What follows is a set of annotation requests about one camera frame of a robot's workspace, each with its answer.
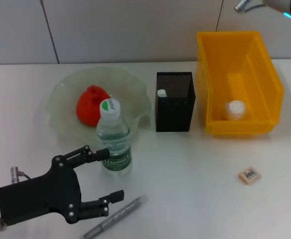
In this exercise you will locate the grey glitter marker pen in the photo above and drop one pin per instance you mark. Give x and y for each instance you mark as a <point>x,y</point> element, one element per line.
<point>125,211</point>

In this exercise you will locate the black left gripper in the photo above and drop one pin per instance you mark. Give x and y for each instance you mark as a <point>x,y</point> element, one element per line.
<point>36,196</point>

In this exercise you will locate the beige eraser with barcode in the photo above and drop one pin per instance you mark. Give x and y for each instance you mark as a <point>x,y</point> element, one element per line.
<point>248,175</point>

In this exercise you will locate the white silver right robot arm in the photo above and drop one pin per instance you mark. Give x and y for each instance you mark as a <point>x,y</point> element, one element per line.
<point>285,6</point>

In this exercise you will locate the yellow plastic storage bin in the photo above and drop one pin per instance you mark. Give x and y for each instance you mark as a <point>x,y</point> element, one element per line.
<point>217,74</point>

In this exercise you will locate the clear water bottle green label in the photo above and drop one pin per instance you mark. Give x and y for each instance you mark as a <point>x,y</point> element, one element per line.
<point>114,139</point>

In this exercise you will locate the mint green utility knife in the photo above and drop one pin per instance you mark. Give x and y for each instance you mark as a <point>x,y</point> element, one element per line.
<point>162,93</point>

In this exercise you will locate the white paper ball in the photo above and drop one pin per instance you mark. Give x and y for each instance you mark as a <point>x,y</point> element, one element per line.
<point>235,110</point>

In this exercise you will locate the clear glass bowl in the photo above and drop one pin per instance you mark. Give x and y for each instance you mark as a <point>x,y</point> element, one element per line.
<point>130,99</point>

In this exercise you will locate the black mesh pen holder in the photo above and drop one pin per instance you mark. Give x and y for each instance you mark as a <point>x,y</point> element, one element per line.
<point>175,114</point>

